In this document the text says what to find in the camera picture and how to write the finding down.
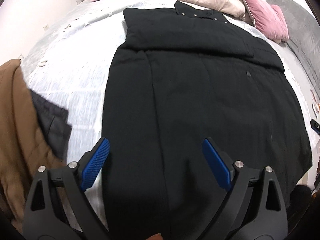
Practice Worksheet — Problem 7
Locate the pink velvet pillow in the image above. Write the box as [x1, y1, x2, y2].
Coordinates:
[242, 0, 289, 43]

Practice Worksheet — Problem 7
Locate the dark grey quilted jacket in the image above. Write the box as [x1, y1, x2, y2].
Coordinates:
[30, 89, 72, 159]

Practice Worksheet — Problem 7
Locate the large black coat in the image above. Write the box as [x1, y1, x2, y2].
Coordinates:
[102, 2, 312, 239]

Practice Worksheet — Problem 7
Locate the grey quilted headboard cushion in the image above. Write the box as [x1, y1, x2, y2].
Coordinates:
[266, 0, 319, 95]

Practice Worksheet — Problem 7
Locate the brown garment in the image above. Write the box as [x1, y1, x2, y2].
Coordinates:
[0, 59, 65, 232]

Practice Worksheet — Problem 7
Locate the white checked bed throw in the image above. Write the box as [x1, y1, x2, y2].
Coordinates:
[18, 0, 320, 233]

